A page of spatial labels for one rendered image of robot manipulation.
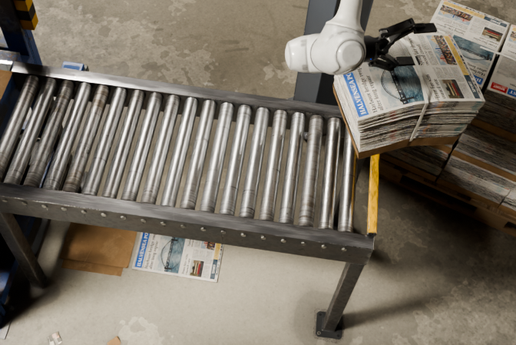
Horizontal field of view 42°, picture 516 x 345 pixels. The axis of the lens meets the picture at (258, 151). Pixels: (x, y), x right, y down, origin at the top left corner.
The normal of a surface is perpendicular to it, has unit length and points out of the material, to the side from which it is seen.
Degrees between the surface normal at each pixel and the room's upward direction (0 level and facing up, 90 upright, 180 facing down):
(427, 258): 0
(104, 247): 0
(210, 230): 90
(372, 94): 12
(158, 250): 0
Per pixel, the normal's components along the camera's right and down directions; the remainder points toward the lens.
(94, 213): -0.13, 0.82
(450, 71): 0.21, -0.58
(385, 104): -0.15, -0.53
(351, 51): 0.22, 0.29
